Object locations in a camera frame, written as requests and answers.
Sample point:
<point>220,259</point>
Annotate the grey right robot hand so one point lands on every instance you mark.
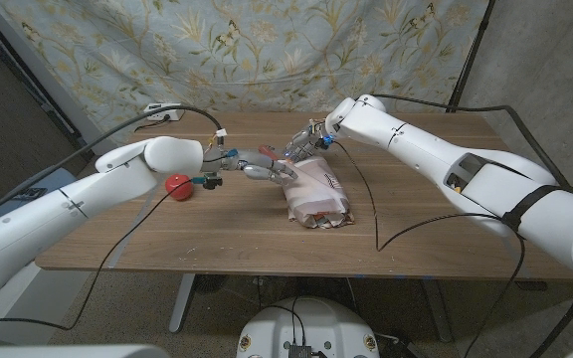
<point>306,141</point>

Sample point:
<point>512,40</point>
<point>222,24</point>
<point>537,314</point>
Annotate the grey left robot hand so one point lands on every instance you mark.
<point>256,160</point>

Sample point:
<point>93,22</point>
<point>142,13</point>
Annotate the beige orange patterned cloth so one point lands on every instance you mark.
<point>316,194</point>

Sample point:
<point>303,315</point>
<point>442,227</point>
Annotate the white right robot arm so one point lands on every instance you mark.
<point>465,169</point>

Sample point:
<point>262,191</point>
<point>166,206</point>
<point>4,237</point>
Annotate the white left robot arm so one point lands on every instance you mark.
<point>67,204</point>

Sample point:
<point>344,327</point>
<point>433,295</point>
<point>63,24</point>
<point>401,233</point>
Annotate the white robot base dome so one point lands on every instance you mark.
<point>311,323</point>

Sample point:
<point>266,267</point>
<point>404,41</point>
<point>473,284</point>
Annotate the red swiss knife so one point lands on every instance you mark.
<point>266,149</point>

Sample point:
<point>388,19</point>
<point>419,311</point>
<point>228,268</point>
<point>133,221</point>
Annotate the red ball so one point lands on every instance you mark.
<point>179,188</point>

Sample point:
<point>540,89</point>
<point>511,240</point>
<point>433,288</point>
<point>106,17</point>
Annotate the floral printed backdrop cloth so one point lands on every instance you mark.
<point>266,50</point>

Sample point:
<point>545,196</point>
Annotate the black flat device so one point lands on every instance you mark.
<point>30,193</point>

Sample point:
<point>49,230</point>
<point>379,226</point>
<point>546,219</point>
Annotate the white power strip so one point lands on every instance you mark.
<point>154,113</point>

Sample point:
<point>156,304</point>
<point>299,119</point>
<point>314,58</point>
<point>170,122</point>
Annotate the grey table leg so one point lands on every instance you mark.
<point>438,313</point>
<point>183,303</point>

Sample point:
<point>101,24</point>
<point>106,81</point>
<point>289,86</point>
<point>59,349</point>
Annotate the black backdrop stand pole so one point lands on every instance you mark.
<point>468,59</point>

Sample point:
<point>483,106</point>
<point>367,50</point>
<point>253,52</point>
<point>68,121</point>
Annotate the white robot torso panel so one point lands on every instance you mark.
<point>67,351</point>

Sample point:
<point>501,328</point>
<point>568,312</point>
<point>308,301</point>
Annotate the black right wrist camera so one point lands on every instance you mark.
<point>327,141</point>

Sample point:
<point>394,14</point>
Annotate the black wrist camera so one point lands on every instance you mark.
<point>212,181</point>
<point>327,141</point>

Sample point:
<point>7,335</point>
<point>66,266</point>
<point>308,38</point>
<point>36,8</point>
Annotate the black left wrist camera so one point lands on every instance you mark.
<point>212,181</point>

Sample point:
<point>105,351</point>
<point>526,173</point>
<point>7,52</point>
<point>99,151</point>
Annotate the dark slanted wall rail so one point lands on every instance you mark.
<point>43,102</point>

